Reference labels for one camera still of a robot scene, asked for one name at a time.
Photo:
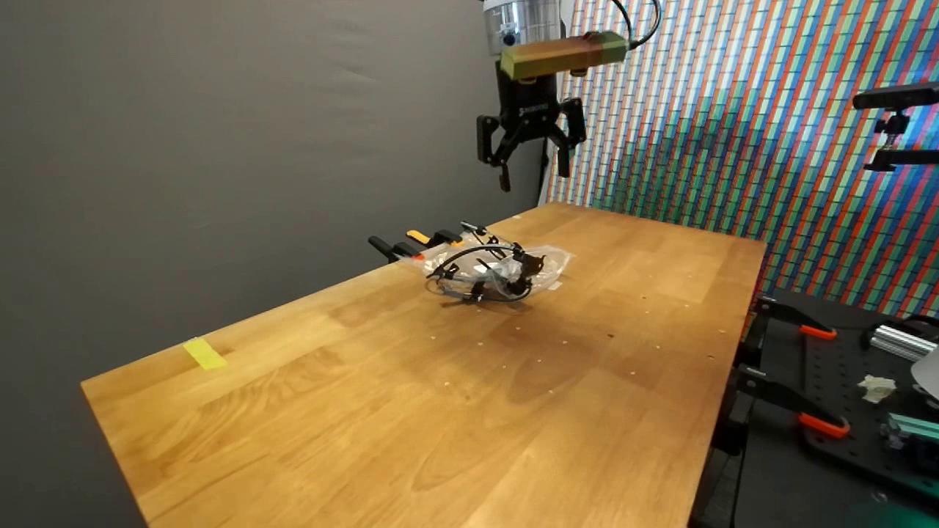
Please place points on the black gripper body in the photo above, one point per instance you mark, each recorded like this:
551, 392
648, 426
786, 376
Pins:
528, 97

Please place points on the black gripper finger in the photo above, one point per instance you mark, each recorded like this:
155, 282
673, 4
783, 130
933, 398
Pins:
569, 133
490, 138

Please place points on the clear plastic bag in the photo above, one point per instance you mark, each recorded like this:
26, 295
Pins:
551, 266

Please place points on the multicoloured patterned backdrop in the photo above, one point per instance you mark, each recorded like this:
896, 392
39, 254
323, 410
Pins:
764, 147

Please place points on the grey fabric backdrop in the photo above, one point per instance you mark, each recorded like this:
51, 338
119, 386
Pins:
195, 147

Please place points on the yellow tape piece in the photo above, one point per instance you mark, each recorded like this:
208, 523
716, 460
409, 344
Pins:
204, 354

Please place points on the silver metal bar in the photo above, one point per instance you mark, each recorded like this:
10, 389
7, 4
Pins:
901, 341

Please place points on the white crumpled item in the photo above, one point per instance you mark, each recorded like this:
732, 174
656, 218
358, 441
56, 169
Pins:
879, 389

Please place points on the grey disc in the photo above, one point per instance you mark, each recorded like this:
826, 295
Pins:
929, 375

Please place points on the teal tool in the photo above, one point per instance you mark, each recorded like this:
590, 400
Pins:
912, 430

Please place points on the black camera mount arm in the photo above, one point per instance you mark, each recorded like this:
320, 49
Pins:
896, 97

